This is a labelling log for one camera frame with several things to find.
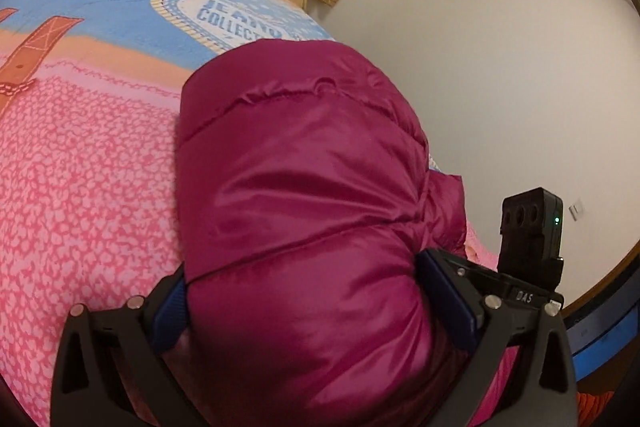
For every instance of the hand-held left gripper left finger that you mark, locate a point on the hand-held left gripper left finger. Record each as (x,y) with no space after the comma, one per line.
(167,313)

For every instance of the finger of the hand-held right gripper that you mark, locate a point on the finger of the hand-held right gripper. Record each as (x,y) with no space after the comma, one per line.
(475,274)

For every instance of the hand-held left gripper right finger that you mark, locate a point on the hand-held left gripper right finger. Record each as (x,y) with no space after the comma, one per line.
(452,302)

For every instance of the magenta puffer jacket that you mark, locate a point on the magenta puffer jacket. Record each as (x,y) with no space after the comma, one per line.
(310,187)

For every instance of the blue panel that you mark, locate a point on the blue panel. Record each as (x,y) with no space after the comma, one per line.
(600,342)

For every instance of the blue and pink printed blanket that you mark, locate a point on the blue and pink printed blanket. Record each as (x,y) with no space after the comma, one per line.
(75,182)

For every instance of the orange cloth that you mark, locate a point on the orange cloth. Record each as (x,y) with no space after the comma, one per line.
(597,409)

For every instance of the white wall socket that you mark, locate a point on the white wall socket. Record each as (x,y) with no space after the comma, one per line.
(578,210)

